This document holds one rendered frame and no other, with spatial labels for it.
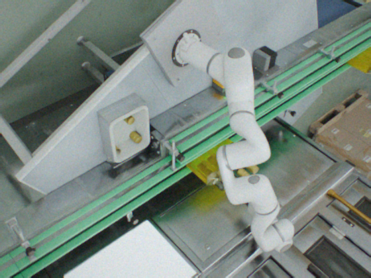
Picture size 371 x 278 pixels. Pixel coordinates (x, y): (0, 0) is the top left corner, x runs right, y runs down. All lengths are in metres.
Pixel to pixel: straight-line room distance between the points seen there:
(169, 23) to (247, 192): 0.66
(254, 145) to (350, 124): 4.61
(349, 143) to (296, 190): 3.65
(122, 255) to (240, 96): 0.79
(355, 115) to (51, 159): 4.96
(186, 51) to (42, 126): 1.00
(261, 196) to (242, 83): 0.36
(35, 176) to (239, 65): 0.83
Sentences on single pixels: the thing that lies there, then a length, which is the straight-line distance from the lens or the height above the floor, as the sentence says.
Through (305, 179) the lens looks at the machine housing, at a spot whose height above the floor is 1.27.
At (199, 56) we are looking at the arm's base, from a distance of 1.55.
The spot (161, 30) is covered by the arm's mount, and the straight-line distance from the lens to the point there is 1.52.
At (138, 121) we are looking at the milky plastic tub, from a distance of 1.67.
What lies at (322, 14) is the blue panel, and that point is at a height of 0.65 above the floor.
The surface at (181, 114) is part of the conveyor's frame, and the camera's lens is 1.79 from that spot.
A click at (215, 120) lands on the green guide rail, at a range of 1.80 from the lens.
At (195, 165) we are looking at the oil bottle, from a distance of 1.76.
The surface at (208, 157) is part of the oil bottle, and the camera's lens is 1.79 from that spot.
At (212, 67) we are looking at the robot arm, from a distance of 1.51.
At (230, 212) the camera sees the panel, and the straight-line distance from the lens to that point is 1.81.
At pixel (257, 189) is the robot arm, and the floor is 1.37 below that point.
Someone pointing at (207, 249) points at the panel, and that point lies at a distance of 1.71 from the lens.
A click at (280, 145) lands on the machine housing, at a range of 2.16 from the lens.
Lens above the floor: 1.81
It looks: 31 degrees down
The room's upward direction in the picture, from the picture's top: 130 degrees clockwise
